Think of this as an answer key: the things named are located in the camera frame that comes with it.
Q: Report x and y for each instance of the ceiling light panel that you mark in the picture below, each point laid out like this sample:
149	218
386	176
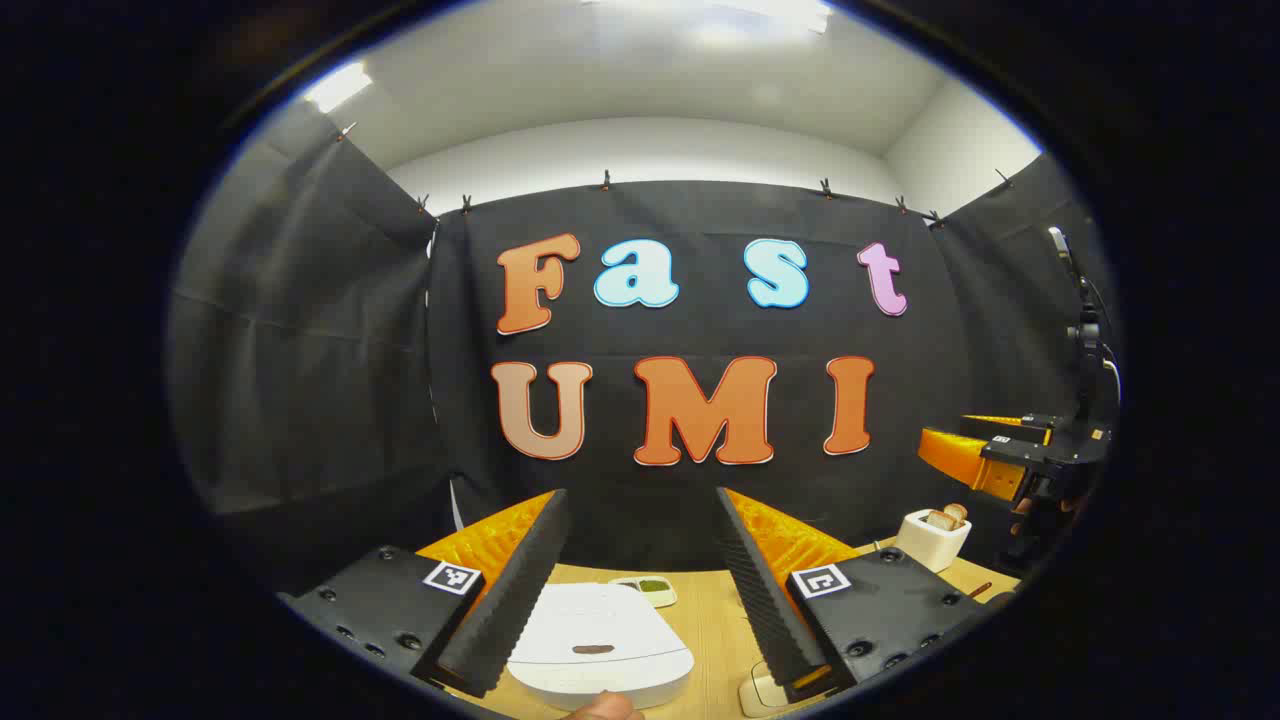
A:
740	15
338	87

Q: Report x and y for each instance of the white rice cooker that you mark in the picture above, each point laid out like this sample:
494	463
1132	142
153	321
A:
600	620

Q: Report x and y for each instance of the white divided seasoning dish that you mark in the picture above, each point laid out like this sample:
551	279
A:
645	590

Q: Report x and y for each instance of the toasted bread slice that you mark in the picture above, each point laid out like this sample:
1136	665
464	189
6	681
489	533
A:
958	512
938	520

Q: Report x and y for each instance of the white toaster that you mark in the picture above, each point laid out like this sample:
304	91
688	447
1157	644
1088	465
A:
930	545

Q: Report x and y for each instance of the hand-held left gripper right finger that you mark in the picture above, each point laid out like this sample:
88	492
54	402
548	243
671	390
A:
760	600

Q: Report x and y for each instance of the brown wooden spoon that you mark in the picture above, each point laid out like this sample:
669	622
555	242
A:
978	590

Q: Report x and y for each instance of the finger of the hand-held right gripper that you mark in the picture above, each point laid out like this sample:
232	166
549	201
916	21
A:
1000	427
965	458

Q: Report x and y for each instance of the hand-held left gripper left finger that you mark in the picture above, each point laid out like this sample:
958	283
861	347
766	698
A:
520	590

